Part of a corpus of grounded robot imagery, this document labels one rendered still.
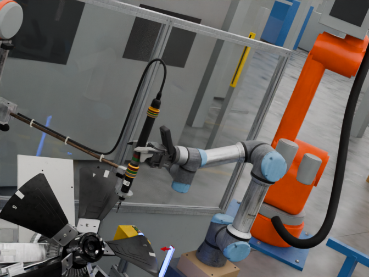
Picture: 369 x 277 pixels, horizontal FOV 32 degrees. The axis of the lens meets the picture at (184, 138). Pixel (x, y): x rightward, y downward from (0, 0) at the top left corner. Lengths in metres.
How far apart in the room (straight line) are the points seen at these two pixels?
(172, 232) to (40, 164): 1.27
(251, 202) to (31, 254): 0.95
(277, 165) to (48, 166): 0.98
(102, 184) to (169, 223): 1.16
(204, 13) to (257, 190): 4.24
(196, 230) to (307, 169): 2.37
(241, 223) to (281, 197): 3.40
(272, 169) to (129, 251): 0.69
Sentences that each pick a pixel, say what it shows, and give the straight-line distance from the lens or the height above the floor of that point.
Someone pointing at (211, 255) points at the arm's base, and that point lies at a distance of 3.03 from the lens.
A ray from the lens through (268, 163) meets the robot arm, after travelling 2.71.
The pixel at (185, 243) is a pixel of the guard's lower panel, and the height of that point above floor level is 0.75.
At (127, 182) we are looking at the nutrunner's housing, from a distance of 2.48.
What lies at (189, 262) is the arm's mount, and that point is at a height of 1.07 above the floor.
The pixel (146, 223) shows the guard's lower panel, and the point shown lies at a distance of 3.67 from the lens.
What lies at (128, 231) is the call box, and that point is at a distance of 3.08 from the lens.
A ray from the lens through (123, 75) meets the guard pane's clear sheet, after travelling 3.16.
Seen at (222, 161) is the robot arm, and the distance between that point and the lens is 2.79.
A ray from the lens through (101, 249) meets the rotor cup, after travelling 2.55.
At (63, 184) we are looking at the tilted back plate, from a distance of 2.83.
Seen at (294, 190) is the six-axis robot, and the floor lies 0.62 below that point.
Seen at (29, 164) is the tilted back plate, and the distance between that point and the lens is 2.78.
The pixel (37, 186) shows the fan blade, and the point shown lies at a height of 1.39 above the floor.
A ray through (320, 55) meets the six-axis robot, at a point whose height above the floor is 1.88.
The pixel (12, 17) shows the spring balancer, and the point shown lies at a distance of 2.67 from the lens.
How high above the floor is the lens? 2.41
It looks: 16 degrees down
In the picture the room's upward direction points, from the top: 21 degrees clockwise
